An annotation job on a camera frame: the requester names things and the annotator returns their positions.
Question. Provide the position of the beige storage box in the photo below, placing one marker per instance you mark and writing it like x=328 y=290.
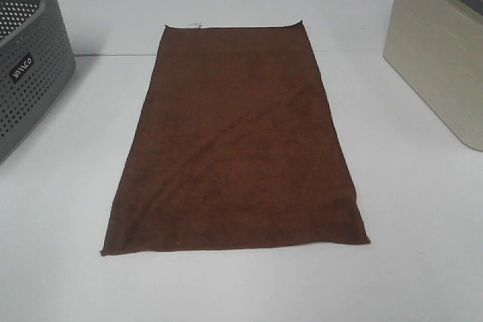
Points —
x=436 y=47

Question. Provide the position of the brown towel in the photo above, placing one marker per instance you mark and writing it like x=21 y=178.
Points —
x=235 y=148

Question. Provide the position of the grey perforated plastic basket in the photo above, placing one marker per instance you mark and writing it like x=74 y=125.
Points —
x=37 y=62

